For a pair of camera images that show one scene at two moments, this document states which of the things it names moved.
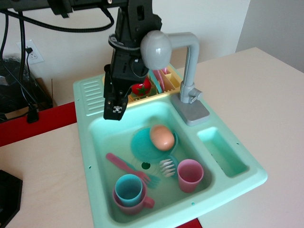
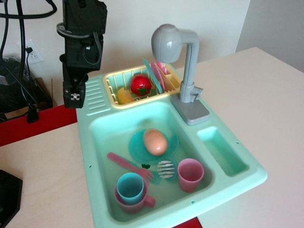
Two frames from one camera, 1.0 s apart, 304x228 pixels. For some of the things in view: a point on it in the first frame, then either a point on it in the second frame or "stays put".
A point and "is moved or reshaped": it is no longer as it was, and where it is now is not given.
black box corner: x=11 y=188 stays put
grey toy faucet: x=156 y=49 is moved or reshaped
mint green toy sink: x=149 y=169 stays put
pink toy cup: x=190 y=173 stays put
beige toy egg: x=162 y=137 -> x=155 y=141
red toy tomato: x=142 y=89 stays put
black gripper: x=128 y=65 -> x=82 y=51
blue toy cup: x=129 y=188 stays put
